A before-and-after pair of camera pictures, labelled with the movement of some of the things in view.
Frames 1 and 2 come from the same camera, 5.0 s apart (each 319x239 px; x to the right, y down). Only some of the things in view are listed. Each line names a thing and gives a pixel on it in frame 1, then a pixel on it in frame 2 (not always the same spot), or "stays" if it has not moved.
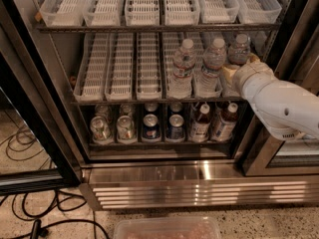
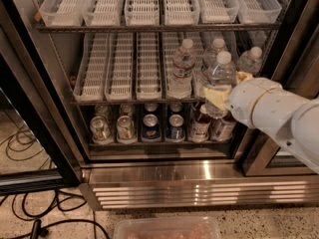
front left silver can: [101, 130] stays
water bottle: [239, 51] → [221, 74]
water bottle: [180, 84] stays
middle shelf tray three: [149, 66] stays
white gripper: [249, 75] → [244, 102]
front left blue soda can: [151, 128] stays
